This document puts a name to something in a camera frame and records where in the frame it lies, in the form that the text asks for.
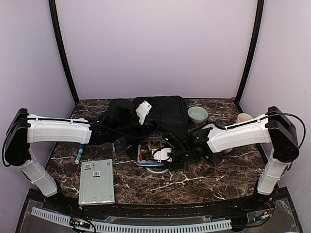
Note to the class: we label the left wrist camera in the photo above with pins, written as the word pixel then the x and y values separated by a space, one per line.
pixel 142 111

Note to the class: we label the white slotted cable duct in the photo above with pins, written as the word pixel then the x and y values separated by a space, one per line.
pixel 115 224

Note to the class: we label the right black corner post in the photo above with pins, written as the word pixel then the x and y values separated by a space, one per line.
pixel 251 50

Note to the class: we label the clear silver pen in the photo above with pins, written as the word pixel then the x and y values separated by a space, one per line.
pixel 113 149

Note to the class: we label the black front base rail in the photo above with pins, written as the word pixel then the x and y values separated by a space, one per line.
pixel 279 201

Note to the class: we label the green white marker pen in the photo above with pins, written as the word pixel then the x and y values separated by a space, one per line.
pixel 79 154

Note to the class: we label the beige ceramic mug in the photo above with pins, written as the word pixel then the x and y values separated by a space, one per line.
pixel 243 117

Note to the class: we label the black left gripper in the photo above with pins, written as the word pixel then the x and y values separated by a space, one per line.
pixel 149 123

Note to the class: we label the dog picture book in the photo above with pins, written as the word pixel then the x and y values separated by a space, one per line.
pixel 145 148

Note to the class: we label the left black corner post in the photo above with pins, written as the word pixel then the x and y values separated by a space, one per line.
pixel 61 50

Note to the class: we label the black corner post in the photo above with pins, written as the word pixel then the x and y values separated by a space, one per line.
pixel 251 50
pixel 61 50

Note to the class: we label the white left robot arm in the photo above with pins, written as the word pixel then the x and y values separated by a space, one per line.
pixel 26 129

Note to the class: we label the pale green ceramic bowl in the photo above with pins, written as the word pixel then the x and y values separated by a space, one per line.
pixel 197 114

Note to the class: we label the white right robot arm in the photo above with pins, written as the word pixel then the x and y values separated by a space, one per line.
pixel 273 127

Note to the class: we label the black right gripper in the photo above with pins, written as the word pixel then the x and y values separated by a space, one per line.
pixel 179 165

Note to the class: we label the black student bag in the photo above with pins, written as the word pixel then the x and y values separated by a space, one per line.
pixel 171 114

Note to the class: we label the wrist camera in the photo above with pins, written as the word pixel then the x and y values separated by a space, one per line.
pixel 142 111
pixel 162 155

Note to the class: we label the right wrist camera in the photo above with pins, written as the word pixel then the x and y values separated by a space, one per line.
pixel 162 155

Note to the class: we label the small circuit board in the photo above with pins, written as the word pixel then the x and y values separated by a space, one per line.
pixel 78 223

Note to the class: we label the grey notebook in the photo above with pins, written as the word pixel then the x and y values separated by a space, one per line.
pixel 96 183

